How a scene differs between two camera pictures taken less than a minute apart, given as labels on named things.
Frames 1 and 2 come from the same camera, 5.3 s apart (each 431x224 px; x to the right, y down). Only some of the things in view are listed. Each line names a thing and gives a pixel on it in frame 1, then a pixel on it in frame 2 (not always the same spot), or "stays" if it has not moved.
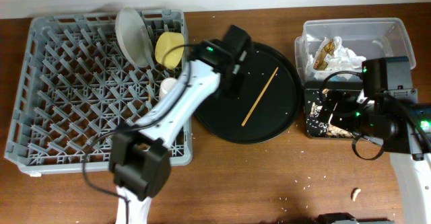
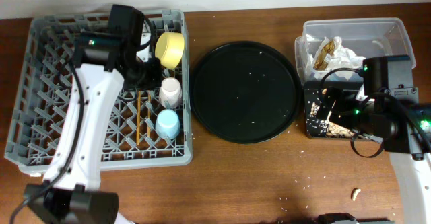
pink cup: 166,86 stays
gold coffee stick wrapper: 320,62 stays
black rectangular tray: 318,98 stays
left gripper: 234,90 -> 155,66
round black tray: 269,104 stays
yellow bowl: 169,49 stays
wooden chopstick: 260,99 -> 148,121
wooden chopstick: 149,88 -> 139,118
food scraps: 316,127 stays
